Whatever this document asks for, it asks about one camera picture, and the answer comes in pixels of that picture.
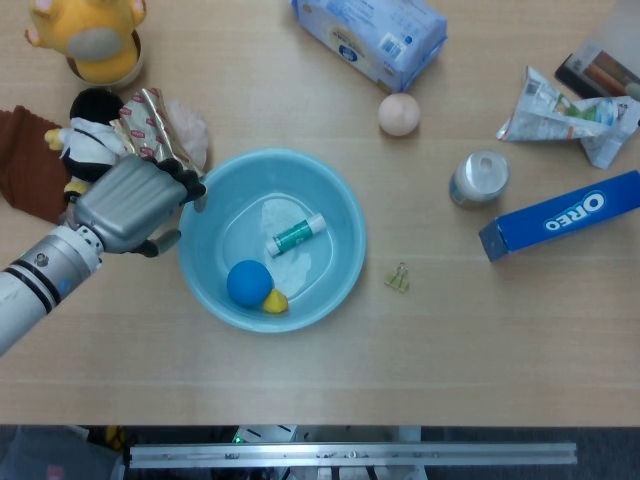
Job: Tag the green white glue stick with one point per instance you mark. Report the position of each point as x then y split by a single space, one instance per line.
295 235

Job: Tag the grey black left robot hand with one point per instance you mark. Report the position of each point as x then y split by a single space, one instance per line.
130 200

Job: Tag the clear lidded spice jar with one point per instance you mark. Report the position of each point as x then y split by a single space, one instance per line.
480 175

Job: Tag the black-haired plush doll white shirt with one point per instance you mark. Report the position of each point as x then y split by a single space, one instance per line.
95 150

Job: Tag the yellow plush paw toy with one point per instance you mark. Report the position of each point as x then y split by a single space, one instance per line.
105 65

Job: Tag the gold foil biscuit pack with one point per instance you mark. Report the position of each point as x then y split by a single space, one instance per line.
145 130

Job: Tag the blue rubber ball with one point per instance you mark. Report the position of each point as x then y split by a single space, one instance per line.
248 283

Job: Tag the white pink bath pouf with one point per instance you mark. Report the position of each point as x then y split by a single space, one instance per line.
192 130

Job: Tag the open cardboard box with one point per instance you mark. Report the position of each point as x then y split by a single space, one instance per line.
600 70

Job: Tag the beige round bowl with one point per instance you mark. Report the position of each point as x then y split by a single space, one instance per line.
136 75

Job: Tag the small yellow toy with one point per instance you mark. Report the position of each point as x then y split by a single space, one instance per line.
276 303

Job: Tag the peach coloured ball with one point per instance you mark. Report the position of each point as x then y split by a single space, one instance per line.
398 114

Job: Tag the aluminium profile rail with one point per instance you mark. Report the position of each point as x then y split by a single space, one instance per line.
350 455

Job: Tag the light blue plastic basin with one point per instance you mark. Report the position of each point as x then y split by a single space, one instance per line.
210 280

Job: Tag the gold binder clip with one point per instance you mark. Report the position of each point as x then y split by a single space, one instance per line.
398 282

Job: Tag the brown cloth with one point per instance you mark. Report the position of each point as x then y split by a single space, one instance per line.
30 175

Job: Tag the crumpled silver snack bag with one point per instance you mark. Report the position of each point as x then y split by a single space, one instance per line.
545 117

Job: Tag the blue Oreo cookie box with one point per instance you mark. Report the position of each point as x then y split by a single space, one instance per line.
565 220

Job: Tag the light blue tissue pack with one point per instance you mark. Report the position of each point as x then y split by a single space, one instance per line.
370 35

